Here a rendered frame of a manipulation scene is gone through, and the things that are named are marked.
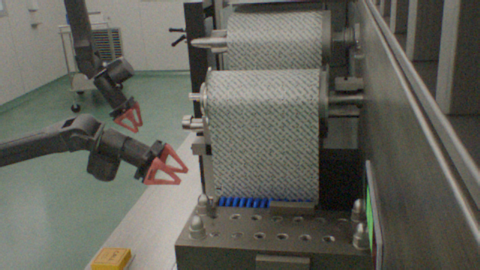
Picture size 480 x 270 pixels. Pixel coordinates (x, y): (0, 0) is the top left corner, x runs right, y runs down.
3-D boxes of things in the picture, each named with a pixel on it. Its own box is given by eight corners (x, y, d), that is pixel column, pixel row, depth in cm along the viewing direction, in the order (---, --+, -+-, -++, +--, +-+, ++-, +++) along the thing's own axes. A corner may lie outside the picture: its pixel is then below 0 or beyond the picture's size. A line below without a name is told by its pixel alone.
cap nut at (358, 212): (350, 213, 103) (350, 194, 101) (368, 214, 102) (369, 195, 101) (350, 222, 100) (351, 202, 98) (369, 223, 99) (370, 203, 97)
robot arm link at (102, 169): (70, 133, 107) (82, 114, 114) (59, 172, 112) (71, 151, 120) (123, 151, 109) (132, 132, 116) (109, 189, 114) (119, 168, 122)
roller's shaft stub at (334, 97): (328, 104, 109) (328, 85, 107) (361, 104, 108) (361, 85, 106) (328, 110, 105) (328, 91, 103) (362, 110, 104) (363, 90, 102)
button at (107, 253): (104, 255, 117) (103, 246, 117) (132, 256, 116) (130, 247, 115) (91, 273, 111) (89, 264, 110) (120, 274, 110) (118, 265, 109)
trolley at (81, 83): (76, 94, 621) (61, 11, 585) (123, 88, 633) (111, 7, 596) (71, 115, 538) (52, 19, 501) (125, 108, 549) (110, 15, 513)
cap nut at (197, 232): (191, 230, 100) (189, 211, 99) (208, 231, 100) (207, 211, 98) (186, 240, 97) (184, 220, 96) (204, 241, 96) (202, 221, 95)
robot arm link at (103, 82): (94, 77, 157) (88, 82, 152) (110, 66, 155) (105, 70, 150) (107, 94, 159) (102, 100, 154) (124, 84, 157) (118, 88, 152)
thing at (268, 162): (216, 200, 114) (210, 126, 107) (319, 204, 110) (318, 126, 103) (216, 202, 114) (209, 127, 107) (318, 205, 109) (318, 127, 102)
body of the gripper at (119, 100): (136, 99, 161) (121, 80, 159) (127, 108, 152) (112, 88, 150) (120, 109, 163) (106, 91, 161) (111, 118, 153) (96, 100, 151)
